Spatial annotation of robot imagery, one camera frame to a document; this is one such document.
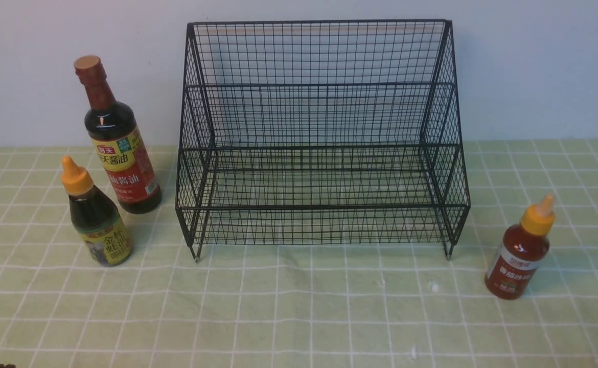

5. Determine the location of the tall soy sauce bottle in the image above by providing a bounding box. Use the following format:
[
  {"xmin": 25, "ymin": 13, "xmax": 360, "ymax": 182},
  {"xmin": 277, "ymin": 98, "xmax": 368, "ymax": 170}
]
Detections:
[{"xmin": 73, "ymin": 55, "xmax": 162, "ymax": 214}]

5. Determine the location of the small dark yellow-capped sauce bottle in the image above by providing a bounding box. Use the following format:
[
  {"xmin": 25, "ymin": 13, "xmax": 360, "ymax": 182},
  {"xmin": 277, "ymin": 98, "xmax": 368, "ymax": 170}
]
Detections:
[{"xmin": 61, "ymin": 156, "xmax": 133, "ymax": 266}]

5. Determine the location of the red tomato sauce bottle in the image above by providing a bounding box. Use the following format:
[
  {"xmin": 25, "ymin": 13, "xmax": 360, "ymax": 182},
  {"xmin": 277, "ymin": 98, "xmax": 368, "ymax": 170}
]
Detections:
[{"xmin": 485, "ymin": 195, "xmax": 556, "ymax": 300}]

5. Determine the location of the green checked tablecloth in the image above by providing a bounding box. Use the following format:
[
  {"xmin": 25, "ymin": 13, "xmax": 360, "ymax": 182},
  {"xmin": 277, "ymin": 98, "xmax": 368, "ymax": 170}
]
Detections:
[{"xmin": 0, "ymin": 140, "xmax": 598, "ymax": 367}]

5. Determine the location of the black wire mesh rack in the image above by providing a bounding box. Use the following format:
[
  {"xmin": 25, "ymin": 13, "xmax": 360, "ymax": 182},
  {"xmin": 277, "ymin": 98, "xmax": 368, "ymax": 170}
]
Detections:
[{"xmin": 175, "ymin": 19, "xmax": 471, "ymax": 261}]

